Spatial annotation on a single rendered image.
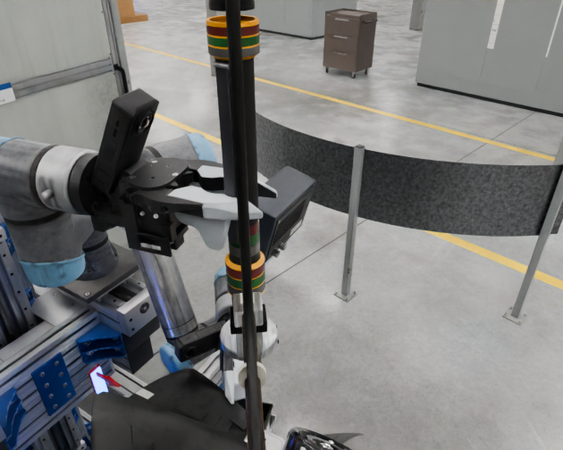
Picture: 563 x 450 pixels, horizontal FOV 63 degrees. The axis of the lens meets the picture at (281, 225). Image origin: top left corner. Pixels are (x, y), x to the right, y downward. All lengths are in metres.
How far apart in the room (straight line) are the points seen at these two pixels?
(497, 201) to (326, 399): 1.27
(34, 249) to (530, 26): 6.26
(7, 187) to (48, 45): 1.95
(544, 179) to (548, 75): 4.08
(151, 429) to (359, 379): 1.91
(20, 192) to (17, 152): 0.04
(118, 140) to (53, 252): 0.21
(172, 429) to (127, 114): 0.36
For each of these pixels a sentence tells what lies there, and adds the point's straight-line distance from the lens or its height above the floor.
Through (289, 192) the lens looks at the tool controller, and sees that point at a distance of 1.33.
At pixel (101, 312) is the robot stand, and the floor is 0.95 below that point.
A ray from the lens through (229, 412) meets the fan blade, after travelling 0.84.
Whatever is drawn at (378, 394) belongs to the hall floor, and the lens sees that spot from 2.40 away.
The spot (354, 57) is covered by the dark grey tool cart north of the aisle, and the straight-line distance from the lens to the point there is 7.36.
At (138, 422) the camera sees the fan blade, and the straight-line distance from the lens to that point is 0.59.
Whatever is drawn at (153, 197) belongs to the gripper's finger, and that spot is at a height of 1.65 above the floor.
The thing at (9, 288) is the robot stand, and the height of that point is 1.07.
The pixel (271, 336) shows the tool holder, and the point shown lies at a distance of 0.57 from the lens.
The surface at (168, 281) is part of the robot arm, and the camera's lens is 0.99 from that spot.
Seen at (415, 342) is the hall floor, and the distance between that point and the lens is 2.67.
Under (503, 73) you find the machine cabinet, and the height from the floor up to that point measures 0.38.
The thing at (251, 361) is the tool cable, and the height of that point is 1.56.
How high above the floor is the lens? 1.87
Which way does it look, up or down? 32 degrees down
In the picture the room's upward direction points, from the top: straight up
